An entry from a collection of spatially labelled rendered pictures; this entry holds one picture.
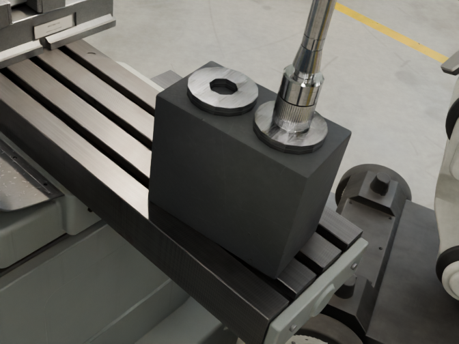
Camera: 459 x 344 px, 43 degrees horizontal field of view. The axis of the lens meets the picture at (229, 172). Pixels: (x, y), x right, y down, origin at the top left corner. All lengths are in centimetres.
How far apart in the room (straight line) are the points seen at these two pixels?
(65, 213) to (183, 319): 70
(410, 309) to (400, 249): 17
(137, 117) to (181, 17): 235
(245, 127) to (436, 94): 256
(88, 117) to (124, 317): 59
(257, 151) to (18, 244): 48
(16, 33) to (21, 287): 44
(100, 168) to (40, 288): 30
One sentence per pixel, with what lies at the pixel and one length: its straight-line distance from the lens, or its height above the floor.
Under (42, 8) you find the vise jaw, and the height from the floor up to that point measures 102.
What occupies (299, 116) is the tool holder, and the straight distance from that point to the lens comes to 67.
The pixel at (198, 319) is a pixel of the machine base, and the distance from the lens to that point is 163.
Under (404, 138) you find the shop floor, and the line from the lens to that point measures 281.
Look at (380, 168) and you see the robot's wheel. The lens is 158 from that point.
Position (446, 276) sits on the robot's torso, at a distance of 128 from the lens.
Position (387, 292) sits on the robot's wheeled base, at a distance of 134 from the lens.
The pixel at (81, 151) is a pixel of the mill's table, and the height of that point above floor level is 94.
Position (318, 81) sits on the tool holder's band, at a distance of 66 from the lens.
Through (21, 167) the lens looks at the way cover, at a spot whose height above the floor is 87.
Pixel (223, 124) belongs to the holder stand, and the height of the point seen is 113.
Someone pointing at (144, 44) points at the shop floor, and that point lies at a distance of 305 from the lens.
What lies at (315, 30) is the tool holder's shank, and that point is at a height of 127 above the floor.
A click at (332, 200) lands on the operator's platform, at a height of 40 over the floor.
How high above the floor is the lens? 155
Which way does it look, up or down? 42 degrees down
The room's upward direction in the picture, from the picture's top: 11 degrees clockwise
